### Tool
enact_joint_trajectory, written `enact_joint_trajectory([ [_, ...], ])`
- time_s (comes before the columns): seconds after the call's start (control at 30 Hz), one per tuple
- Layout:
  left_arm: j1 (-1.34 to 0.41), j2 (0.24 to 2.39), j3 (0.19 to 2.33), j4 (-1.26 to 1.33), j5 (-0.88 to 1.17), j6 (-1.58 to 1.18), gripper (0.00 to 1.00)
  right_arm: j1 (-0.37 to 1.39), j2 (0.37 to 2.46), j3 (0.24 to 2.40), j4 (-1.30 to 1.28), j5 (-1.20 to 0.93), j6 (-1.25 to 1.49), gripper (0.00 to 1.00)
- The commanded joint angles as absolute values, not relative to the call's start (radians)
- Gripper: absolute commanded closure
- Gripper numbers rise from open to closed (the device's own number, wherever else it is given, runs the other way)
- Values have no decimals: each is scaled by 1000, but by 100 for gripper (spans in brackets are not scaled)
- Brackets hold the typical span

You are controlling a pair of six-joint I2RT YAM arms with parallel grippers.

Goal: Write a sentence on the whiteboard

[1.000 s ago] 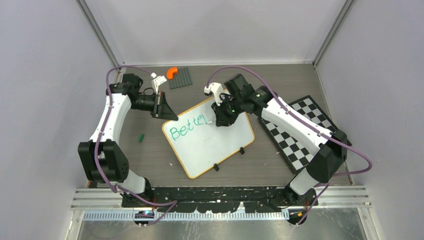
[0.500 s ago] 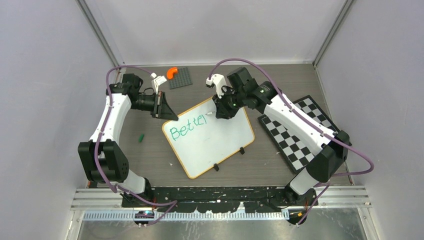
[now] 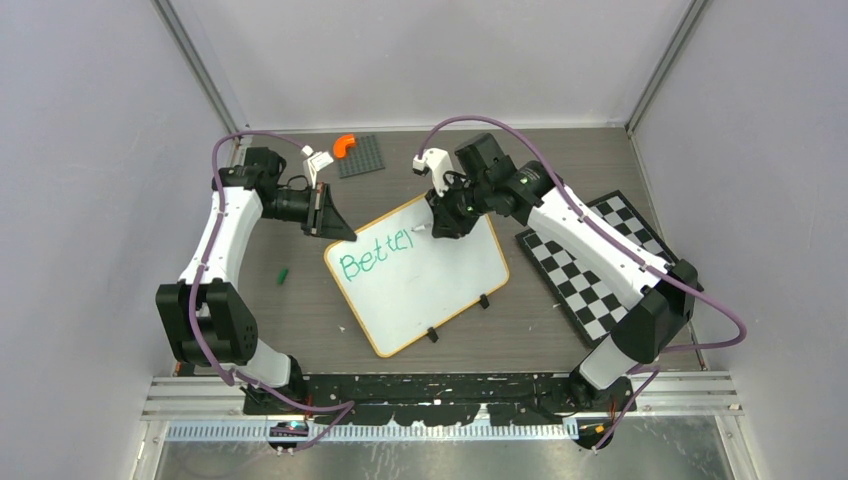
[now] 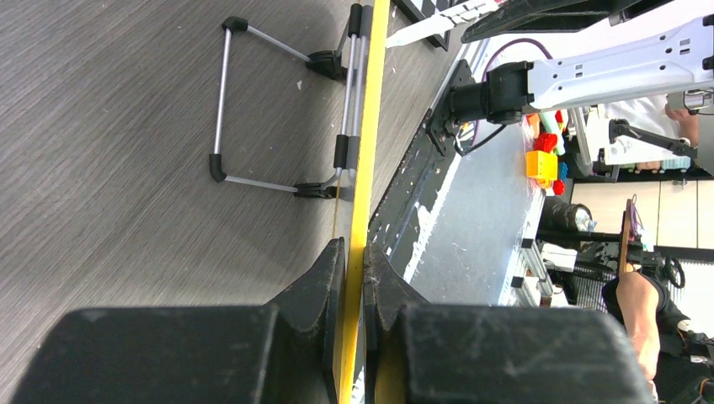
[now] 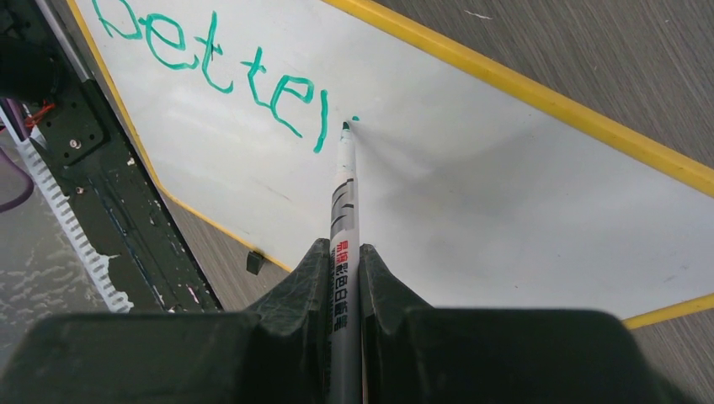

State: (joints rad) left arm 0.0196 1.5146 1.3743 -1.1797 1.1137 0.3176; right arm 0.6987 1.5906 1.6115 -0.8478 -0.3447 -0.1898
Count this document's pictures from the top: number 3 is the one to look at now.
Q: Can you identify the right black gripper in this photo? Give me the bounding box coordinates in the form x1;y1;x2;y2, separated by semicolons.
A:
425;173;492;239

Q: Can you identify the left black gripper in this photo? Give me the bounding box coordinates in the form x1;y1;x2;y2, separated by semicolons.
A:
262;182;357;241

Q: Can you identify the green marker cap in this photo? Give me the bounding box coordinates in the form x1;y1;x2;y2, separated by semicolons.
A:
276;268;289;285

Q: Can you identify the yellow framed whiteboard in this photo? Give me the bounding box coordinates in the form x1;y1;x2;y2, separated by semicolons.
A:
323;195;510;358

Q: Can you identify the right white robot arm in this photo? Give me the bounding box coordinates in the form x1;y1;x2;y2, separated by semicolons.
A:
412;133;698;411

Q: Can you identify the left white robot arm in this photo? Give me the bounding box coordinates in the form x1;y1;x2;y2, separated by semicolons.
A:
155;147;357;414

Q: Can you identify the grey studded baseplate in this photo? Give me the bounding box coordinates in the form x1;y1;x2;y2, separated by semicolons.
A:
337;135;385;178

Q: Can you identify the orange curved block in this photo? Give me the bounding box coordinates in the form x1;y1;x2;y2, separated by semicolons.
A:
333;134;357;159

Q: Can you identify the black white checkerboard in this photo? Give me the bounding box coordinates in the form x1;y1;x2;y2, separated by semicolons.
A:
516;191;679;348

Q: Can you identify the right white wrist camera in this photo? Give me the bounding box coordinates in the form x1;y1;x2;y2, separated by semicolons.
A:
412;148;453;197

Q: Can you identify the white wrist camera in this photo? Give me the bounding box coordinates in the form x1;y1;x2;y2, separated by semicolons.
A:
412;148;453;197
300;145;334;187

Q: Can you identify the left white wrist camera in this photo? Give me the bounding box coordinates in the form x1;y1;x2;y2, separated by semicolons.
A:
300;145;334;187

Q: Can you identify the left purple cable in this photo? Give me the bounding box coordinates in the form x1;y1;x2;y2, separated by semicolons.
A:
187;131;352;454

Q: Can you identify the purple cable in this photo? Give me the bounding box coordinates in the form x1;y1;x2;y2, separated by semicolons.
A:
415;116;748;453
187;131;352;454

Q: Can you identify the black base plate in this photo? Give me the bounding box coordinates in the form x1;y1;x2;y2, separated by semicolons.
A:
241;372;637;427

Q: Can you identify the aluminium rail frame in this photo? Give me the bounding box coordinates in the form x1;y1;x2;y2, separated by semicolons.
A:
140;132;745;444

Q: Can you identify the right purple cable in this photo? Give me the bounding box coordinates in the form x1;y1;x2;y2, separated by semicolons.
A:
415;116;748;453

